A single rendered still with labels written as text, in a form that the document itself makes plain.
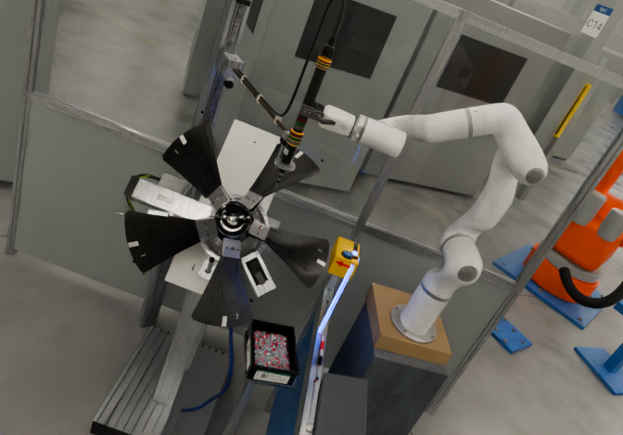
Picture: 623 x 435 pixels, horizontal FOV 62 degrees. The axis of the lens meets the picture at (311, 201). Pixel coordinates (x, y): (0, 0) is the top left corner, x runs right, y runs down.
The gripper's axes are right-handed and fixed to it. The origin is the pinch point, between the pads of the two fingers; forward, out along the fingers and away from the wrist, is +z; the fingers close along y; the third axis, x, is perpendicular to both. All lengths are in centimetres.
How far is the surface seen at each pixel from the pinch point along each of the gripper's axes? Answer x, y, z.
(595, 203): -69, 277, -256
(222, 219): -45.0, -5.8, 12.9
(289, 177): -29.2, 10.5, -2.9
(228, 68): -11, 45, 35
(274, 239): -47.1, -2.4, -6.0
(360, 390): -41, -62, -38
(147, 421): -159, -1, 16
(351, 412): -41, -68, -36
